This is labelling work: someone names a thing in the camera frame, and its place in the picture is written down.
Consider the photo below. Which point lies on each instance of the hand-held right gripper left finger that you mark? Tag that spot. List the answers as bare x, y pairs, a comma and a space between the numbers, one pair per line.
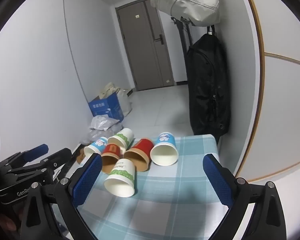
87, 177

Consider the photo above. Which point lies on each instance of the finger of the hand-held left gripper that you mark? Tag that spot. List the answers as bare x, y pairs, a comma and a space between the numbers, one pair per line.
56, 158
36, 152

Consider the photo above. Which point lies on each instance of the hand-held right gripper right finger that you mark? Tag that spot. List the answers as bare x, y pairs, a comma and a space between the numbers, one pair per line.
218, 182

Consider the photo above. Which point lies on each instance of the white cup green print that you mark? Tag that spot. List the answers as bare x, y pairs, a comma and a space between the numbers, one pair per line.
123, 137
121, 173

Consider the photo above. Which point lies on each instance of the blue white cartoon cup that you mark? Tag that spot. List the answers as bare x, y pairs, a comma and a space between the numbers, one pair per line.
165, 152
96, 147

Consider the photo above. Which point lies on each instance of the red paper cup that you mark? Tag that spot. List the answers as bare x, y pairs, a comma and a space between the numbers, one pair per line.
110, 155
141, 150

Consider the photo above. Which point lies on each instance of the person's left hand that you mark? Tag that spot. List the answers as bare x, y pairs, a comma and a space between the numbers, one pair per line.
4, 223

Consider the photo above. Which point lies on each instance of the blue checked tablecloth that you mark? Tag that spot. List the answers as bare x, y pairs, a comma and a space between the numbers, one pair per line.
175, 192

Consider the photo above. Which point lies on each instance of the grey plastic bag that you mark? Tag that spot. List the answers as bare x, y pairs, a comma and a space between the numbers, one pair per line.
100, 127

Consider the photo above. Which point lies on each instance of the blue cardboard box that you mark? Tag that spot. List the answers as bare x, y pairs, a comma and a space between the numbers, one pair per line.
107, 107

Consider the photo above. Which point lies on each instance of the white plastic bag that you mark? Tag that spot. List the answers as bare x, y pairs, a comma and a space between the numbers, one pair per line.
126, 103

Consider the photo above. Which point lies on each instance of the beige cloth bag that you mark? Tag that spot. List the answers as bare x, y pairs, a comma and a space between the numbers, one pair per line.
111, 88

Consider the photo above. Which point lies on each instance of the black hanging bag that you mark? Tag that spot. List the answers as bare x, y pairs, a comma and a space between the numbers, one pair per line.
207, 87

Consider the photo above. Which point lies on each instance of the brown door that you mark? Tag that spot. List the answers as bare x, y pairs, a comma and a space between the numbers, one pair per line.
145, 50

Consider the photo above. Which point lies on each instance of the grey hanging jacket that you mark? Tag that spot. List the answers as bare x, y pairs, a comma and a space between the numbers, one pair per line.
187, 0

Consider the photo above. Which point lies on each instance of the black wall hook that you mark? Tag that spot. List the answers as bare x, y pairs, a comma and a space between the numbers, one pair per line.
211, 29

